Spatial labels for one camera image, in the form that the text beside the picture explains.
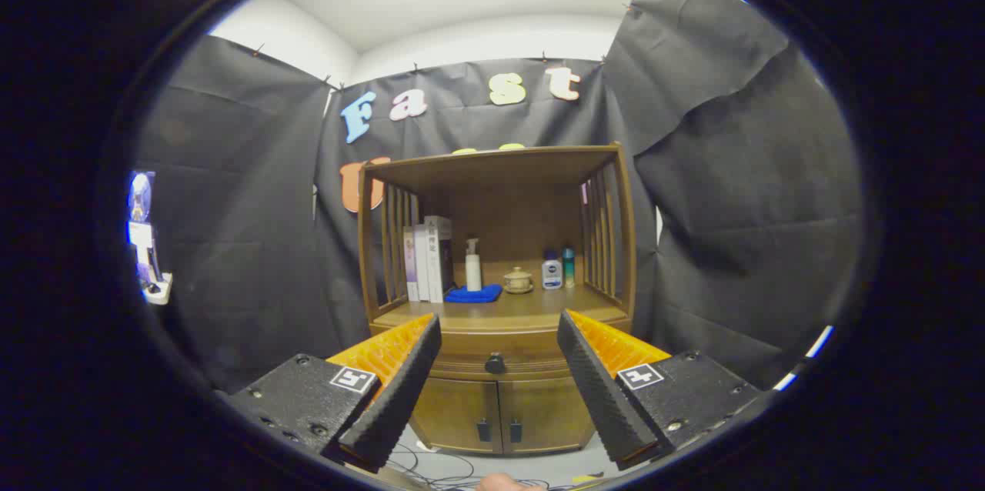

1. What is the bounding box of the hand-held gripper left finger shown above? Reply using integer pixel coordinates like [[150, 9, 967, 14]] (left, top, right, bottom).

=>
[[229, 312, 443, 474]]

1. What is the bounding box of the thick white book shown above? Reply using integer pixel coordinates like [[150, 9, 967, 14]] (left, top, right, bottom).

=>
[[425, 215, 455, 304]]

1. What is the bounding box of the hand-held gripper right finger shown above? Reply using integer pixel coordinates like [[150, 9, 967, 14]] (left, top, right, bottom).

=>
[[557, 309, 763, 470]]

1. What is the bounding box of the thin pale purple book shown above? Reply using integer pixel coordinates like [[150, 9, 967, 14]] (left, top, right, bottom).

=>
[[403, 226, 420, 302]]

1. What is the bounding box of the wooden countertop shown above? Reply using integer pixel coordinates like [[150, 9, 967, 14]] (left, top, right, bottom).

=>
[[372, 260, 628, 334]]

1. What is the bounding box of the blue folded cloth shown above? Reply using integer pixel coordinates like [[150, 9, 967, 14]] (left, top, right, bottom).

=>
[[444, 284, 504, 304]]

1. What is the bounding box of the wooden cabinet door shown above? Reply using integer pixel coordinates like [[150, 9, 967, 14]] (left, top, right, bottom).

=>
[[499, 377, 597, 452], [412, 377, 503, 455]]

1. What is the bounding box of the thin white book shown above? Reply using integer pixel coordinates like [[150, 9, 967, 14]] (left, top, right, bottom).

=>
[[414, 223, 430, 302]]

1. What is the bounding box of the white device on stand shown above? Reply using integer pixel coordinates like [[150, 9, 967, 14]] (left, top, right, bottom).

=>
[[127, 172, 174, 306]]

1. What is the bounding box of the brown wooden cabinet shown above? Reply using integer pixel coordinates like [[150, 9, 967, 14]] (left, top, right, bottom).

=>
[[356, 143, 638, 455]]

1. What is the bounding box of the tangle of black cables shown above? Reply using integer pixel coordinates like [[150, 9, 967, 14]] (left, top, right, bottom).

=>
[[385, 441, 555, 491]]

